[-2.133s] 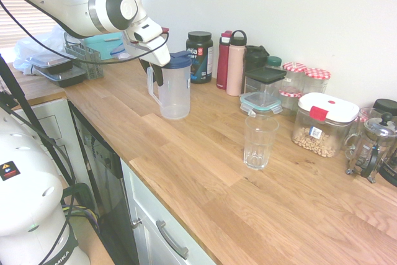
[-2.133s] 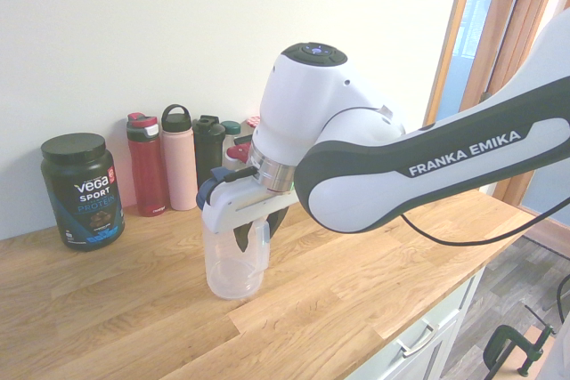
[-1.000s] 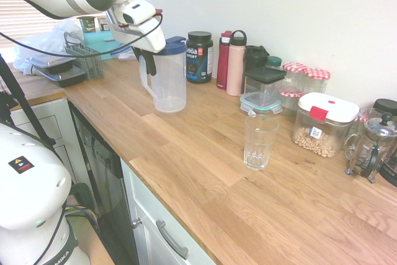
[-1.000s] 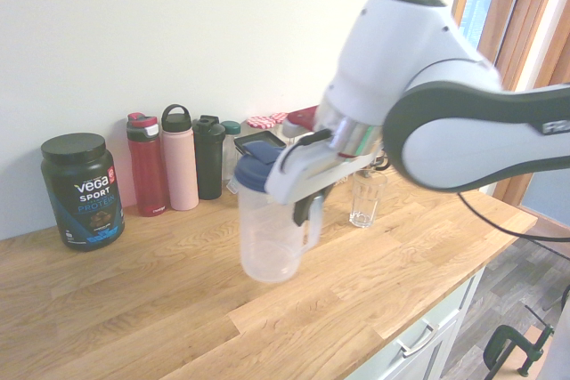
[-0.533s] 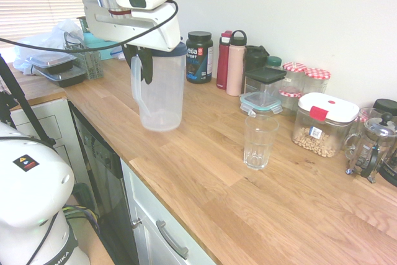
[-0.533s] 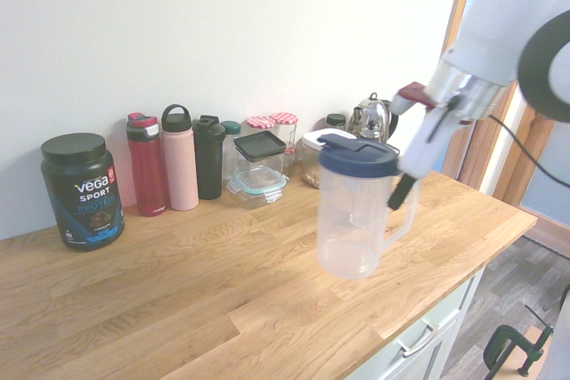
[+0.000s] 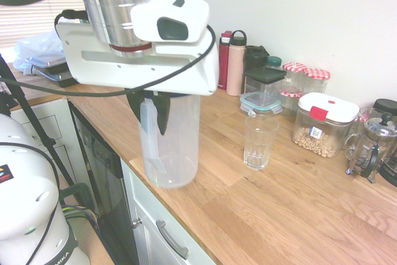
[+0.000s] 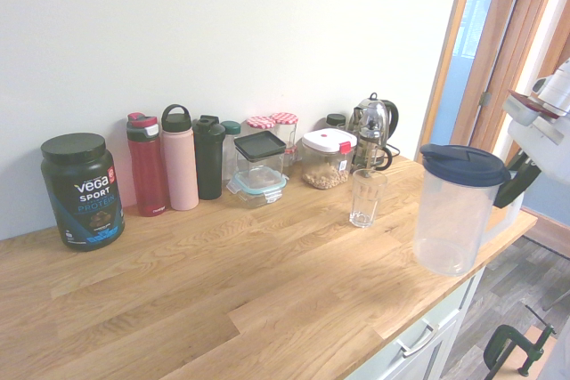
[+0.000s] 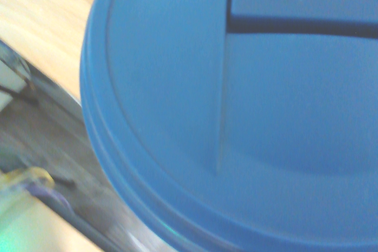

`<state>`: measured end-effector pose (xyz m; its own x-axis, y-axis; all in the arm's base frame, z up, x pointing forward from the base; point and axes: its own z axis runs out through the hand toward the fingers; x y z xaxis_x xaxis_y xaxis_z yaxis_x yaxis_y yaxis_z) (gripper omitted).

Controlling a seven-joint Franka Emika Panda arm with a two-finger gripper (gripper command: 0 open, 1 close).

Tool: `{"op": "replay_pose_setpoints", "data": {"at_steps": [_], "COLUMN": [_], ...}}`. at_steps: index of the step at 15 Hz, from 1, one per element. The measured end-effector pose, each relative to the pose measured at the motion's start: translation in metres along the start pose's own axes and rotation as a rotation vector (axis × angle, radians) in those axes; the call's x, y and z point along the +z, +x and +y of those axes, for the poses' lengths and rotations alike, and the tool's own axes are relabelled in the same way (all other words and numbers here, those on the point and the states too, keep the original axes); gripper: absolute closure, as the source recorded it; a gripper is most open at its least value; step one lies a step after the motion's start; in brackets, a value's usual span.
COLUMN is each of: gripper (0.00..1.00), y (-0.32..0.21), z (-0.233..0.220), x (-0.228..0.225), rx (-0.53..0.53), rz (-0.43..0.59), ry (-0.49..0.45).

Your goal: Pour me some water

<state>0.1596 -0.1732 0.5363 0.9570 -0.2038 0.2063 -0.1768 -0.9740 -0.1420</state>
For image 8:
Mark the wooden door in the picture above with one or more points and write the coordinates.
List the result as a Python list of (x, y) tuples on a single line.
[(507, 42)]

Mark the glass French press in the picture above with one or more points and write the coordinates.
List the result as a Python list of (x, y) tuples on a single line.
[(369, 135)]

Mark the glass container with teal lid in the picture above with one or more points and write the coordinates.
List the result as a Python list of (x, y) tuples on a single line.
[(256, 188)]

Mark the pale green drawer cabinet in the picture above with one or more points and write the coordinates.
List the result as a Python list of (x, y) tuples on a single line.
[(436, 353)]

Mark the green screw clamp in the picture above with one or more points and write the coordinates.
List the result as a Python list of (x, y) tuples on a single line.
[(503, 344)]

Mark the clear drinking glass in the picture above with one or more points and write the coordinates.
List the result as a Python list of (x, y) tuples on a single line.
[(367, 202)]

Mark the dark Vega protein powder tub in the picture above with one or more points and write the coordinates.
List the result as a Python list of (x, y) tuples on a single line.
[(82, 202)]

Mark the silver door hinge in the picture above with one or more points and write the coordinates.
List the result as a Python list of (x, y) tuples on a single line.
[(486, 99)]

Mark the clear bottle with green lid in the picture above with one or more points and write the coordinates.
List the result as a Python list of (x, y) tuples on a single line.
[(230, 128)]

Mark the black shaker bottle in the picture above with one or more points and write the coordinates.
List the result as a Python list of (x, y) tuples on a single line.
[(208, 162)]

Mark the square container with black lid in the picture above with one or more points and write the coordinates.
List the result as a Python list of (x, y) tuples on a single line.
[(259, 145)]

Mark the jar with dark green lid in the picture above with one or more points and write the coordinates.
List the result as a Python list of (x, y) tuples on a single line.
[(336, 120)]

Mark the pink bottle with black lid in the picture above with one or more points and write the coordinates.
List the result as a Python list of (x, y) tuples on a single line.
[(179, 171)]

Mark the wooden door frame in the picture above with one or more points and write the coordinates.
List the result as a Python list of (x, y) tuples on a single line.
[(450, 64)]

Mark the steel electric kettle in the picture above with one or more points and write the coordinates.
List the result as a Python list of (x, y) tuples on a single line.
[(392, 122)]

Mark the red water bottle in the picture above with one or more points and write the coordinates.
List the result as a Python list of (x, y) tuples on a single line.
[(147, 175)]

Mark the nut container with white lid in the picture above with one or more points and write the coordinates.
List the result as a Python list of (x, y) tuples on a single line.
[(327, 162)]

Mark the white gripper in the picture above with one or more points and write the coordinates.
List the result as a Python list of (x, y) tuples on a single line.
[(550, 148)]

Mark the jar with red checked lid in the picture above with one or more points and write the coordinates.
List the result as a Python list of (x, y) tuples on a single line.
[(285, 119), (259, 122)]

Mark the clear pitcher with blue lid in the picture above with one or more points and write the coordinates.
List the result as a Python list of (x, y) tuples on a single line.
[(450, 215)]

